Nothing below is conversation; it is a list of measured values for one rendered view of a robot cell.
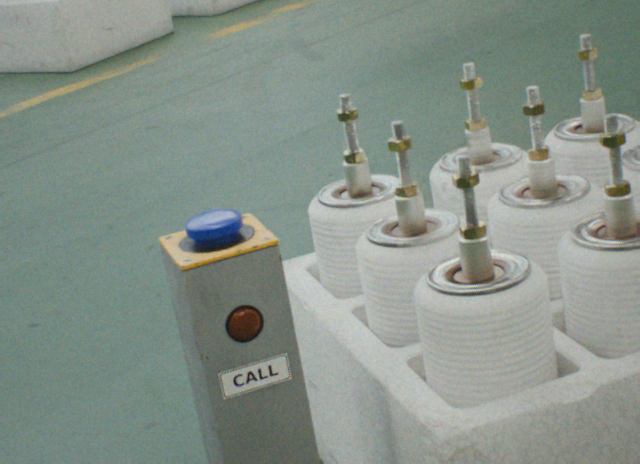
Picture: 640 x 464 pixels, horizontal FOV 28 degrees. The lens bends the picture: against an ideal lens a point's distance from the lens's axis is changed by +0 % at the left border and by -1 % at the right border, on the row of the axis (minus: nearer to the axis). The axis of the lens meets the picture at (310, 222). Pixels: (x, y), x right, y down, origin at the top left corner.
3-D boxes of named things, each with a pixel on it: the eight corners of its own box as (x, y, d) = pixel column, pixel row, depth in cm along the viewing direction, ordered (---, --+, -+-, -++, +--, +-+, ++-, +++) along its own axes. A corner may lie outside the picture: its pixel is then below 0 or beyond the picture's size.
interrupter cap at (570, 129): (651, 131, 117) (651, 124, 117) (576, 150, 116) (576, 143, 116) (611, 114, 124) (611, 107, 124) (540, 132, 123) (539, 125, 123)
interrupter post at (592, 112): (612, 132, 119) (609, 97, 118) (589, 137, 119) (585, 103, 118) (600, 126, 122) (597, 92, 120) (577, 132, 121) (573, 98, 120)
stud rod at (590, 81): (599, 115, 119) (591, 35, 117) (589, 116, 119) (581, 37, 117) (597, 112, 120) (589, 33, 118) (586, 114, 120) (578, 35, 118)
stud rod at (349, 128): (351, 177, 114) (337, 94, 112) (362, 175, 114) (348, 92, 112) (353, 180, 113) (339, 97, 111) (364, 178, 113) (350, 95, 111)
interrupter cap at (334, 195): (306, 197, 116) (304, 189, 116) (382, 175, 119) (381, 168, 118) (337, 218, 110) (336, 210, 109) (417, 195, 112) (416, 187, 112)
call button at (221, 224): (253, 245, 89) (248, 217, 88) (197, 260, 88) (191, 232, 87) (237, 229, 93) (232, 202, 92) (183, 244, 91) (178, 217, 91)
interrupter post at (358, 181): (343, 196, 115) (337, 161, 114) (367, 189, 116) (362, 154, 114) (353, 203, 113) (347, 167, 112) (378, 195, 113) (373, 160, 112)
